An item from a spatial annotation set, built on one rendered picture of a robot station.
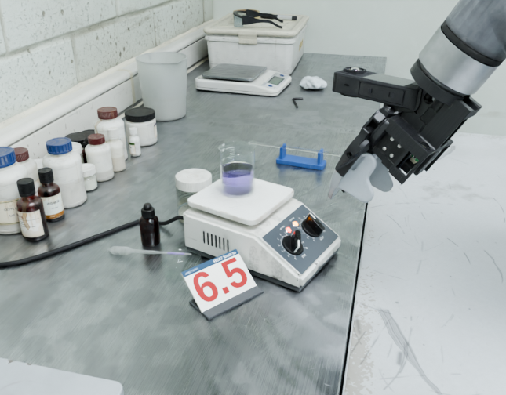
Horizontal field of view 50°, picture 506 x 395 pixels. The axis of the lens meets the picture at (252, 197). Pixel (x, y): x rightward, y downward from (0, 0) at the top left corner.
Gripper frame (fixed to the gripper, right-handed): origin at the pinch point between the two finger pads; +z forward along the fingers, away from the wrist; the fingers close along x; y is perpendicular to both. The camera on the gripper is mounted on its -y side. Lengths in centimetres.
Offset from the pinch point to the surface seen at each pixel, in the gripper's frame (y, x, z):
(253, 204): -6.3, -6.0, 8.8
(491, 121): -11, 151, 32
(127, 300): -6.1, -23.9, 20.6
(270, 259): 1.6, -9.3, 10.0
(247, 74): -61, 63, 38
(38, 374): -2.3, -38.9, 18.7
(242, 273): 0.3, -11.6, 13.5
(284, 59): -63, 81, 36
